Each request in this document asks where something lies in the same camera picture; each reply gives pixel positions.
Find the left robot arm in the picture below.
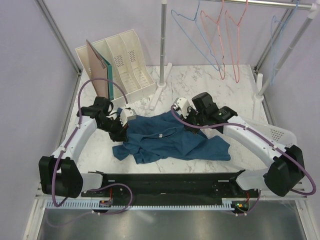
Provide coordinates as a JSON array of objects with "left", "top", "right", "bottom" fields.
[{"left": 38, "top": 97, "right": 136, "bottom": 199}]

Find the white plastic laundry basket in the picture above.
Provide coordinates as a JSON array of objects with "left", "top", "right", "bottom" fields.
[{"left": 224, "top": 119, "right": 298, "bottom": 173}]

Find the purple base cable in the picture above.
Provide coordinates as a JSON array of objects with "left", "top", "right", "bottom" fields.
[
  {"left": 44, "top": 183, "right": 136, "bottom": 227},
  {"left": 232, "top": 183, "right": 263, "bottom": 217}
]

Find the metal clothes rack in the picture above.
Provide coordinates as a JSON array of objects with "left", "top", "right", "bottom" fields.
[{"left": 156, "top": 0, "right": 315, "bottom": 121}]

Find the blue wire hanger right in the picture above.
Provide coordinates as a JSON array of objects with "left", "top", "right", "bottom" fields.
[{"left": 269, "top": 0, "right": 300, "bottom": 86}]

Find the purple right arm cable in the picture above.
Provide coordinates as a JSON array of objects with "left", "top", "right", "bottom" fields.
[{"left": 170, "top": 104, "right": 315, "bottom": 195}]

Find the white plastic file organizer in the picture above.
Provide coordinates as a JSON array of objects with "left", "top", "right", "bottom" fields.
[{"left": 75, "top": 29, "right": 157, "bottom": 103}]

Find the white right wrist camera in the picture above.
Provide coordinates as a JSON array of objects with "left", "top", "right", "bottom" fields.
[{"left": 173, "top": 97, "right": 193, "bottom": 119}]

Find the pink wire hanger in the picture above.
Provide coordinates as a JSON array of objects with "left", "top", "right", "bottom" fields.
[
  {"left": 200, "top": 1, "right": 226, "bottom": 80},
  {"left": 224, "top": 0, "right": 249, "bottom": 84}
]

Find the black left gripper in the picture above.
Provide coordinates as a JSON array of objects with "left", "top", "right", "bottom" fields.
[{"left": 98, "top": 115, "right": 129, "bottom": 143}]

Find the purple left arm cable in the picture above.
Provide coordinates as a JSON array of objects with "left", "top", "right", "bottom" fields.
[{"left": 51, "top": 77, "right": 129, "bottom": 208}]

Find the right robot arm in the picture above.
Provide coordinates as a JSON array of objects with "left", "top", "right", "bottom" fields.
[{"left": 175, "top": 92, "right": 305, "bottom": 197}]

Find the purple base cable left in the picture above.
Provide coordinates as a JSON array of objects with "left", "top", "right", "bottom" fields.
[{"left": 44, "top": 183, "right": 136, "bottom": 227}]

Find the teal folder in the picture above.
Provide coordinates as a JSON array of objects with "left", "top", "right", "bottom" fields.
[{"left": 101, "top": 55, "right": 114, "bottom": 101}]

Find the pink wire hanger left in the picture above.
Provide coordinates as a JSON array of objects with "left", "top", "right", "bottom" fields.
[{"left": 200, "top": 1, "right": 226, "bottom": 80}]

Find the blue wire hanger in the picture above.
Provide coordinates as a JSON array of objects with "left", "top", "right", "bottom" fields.
[
  {"left": 170, "top": 0, "right": 221, "bottom": 71},
  {"left": 269, "top": 0, "right": 300, "bottom": 86}
]

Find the blue t shirt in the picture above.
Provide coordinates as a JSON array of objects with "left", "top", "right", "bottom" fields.
[{"left": 112, "top": 112, "right": 231, "bottom": 164}]

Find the brown cardboard folder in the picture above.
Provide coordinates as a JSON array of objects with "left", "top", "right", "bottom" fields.
[{"left": 86, "top": 40, "right": 109, "bottom": 99}]

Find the blue wire hanger left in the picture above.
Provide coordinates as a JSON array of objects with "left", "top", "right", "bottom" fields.
[{"left": 170, "top": 0, "right": 221, "bottom": 71}]

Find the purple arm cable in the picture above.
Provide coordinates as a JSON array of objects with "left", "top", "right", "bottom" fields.
[
  {"left": 170, "top": 104, "right": 315, "bottom": 195},
  {"left": 51, "top": 77, "right": 129, "bottom": 208}
]

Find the white clothes rack foot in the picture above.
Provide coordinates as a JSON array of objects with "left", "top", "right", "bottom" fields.
[{"left": 149, "top": 62, "right": 173, "bottom": 110}]

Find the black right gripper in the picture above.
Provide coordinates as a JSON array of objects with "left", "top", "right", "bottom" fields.
[{"left": 179, "top": 106, "right": 207, "bottom": 135}]

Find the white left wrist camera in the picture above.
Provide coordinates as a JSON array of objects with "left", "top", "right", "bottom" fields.
[{"left": 118, "top": 108, "right": 137, "bottom": 127}]

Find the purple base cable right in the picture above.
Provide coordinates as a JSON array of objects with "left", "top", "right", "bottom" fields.
[{"left": 232, "top": 183, "right": 263, "bottom": 217}]

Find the white slotted cable duct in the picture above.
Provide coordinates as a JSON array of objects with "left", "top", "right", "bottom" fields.
[{"left": 58, "top": 199, "right": 235, "bottom": 211}]

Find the pink wire hanger right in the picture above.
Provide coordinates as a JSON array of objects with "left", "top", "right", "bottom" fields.
[{"left": 224, "top": 0, "right": 249, "bottom": 84}]

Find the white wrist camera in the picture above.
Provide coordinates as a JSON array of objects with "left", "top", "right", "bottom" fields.
[
  {"left": 118, "top": 108, "right": 137, "bottom": 127},
  {"left": 173, "top": 97, "right": 193, "bottom": 119}
]

